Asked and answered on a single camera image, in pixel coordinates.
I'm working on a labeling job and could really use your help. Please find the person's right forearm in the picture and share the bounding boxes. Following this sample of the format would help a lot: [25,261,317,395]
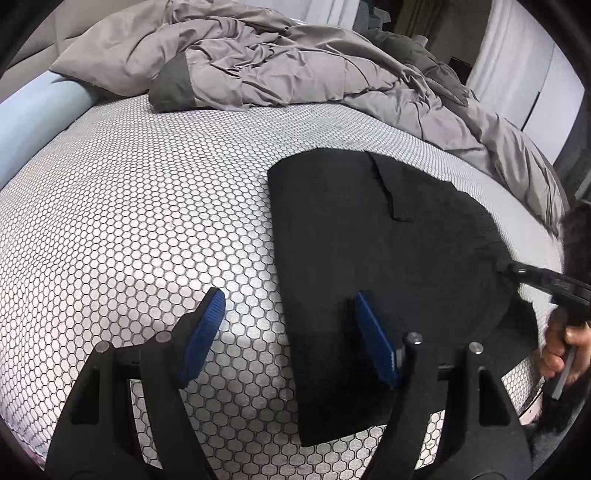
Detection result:
[538,208,591,437]

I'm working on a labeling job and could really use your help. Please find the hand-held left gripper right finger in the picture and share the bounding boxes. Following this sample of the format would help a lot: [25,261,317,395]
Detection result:
[355,291,534,480]

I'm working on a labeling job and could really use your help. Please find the person's right hand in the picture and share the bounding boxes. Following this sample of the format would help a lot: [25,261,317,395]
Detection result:
[539,318,591,380]

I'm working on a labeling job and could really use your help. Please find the light blue pillow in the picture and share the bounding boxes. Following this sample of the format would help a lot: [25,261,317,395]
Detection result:
[0,83,100,191]

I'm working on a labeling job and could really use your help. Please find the white honeycomb pattern mattress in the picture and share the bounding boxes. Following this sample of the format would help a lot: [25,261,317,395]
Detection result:
[0,92,568,480]

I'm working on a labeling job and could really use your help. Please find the black pants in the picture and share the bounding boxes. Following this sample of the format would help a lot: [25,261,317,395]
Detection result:
[267,148,541,448]

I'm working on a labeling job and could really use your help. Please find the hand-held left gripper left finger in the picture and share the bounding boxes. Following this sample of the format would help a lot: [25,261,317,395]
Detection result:
[44,287,227,480]

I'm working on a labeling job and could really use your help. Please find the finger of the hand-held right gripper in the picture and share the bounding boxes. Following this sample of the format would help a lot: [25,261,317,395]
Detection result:
[501,261,555,291]

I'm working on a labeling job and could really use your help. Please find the grey crumpled duvet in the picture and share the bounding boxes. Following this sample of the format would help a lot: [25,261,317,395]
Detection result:
[48,0,566,232]

